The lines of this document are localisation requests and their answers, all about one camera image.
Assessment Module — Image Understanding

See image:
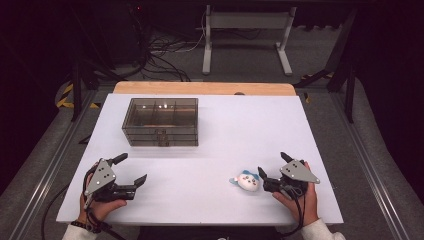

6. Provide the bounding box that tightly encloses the yellow black hazard tape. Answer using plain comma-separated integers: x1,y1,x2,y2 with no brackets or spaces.
55,83,101,110

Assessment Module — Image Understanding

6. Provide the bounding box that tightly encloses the white metal stand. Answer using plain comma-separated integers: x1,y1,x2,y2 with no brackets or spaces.
201,4,298,76

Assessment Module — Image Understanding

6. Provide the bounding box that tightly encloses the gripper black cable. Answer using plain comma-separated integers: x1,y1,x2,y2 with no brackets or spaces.
282,186,307,238
84,199,128,240

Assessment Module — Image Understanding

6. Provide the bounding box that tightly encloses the person's left hand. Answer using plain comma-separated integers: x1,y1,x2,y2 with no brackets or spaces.
78,162,128,224

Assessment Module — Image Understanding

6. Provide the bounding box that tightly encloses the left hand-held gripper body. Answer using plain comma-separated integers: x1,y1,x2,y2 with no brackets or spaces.
82,158,138,210

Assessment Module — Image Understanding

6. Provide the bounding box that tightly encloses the aluminium rail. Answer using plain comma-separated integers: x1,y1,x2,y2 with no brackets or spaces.
328,89,418,240
8,89,101,240

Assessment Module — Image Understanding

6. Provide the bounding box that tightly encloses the smoked clear drawer box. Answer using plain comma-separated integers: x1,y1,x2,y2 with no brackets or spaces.
121,97,200,148

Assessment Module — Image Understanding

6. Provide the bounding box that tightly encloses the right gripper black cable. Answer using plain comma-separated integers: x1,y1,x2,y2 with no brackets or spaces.
282,186,307,238

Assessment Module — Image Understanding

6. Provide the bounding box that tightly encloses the bundle of black floor cables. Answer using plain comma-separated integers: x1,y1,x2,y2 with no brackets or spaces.
128,3,206,83

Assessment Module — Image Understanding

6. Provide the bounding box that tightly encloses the white and blue plush toy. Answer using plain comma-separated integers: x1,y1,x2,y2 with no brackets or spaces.
228,169,262,193

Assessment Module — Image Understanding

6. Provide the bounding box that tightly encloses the black looping floor cable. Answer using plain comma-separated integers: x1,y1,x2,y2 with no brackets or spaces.
41,182,71,240

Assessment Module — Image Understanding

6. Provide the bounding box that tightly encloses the person's right hand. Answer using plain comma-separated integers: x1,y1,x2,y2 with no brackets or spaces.
272,161,319,228

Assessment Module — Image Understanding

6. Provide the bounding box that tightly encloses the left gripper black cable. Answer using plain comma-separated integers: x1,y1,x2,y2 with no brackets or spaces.
84,199,128,240

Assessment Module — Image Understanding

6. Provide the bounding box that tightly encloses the black metal stand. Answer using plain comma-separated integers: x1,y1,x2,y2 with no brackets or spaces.
68,6,118,123
293,8,358,124

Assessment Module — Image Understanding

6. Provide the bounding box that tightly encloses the wooden table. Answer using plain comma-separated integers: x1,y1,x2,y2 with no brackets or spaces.
113,80,297,97

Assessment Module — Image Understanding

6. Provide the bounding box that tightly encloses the person's dark lap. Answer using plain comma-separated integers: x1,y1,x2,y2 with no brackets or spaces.
138,226,278,240

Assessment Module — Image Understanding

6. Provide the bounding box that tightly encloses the dark bead bracelet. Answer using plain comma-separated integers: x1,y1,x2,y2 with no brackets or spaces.
70,219,101,234

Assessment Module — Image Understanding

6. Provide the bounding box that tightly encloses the white board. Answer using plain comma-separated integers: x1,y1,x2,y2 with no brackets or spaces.
55,93,344,226

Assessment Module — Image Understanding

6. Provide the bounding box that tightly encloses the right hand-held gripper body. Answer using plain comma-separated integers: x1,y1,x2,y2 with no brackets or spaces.
264,159,321,201

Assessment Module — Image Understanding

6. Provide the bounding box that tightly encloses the clear plastic drawer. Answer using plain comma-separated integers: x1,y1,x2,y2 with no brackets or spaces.
127,138,200,148

